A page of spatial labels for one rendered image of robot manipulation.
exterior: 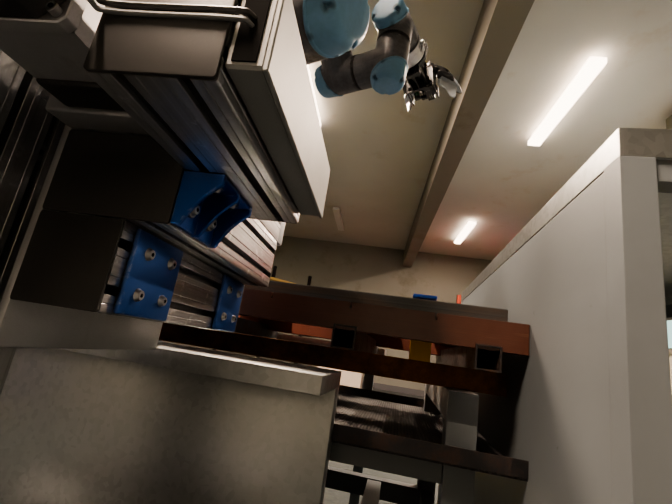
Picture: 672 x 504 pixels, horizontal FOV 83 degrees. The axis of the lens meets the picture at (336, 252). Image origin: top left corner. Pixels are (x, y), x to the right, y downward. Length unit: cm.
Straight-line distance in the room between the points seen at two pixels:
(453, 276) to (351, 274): 236
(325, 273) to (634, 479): 868
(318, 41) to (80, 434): 89
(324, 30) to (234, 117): 34
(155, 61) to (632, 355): 53
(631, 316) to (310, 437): 56
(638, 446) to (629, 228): 24
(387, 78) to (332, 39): 28
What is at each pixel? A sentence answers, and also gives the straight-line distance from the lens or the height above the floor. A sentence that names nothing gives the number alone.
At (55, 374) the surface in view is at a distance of 109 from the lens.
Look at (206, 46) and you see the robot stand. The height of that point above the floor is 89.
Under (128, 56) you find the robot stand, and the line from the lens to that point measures 30.
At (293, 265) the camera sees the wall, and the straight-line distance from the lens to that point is 923.
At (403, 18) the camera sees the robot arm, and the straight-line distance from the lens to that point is 96.
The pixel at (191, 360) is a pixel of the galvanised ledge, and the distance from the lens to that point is 71.
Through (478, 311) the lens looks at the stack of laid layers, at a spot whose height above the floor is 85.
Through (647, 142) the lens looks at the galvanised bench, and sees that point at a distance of 63.
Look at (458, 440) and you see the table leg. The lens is 89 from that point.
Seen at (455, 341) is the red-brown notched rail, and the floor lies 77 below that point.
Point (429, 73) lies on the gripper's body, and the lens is 109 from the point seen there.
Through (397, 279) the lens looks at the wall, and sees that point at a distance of 899.
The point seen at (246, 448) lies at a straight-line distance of 85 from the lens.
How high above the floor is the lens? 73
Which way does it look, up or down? 14 degrees up
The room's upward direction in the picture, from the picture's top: 9 degrees clockwise
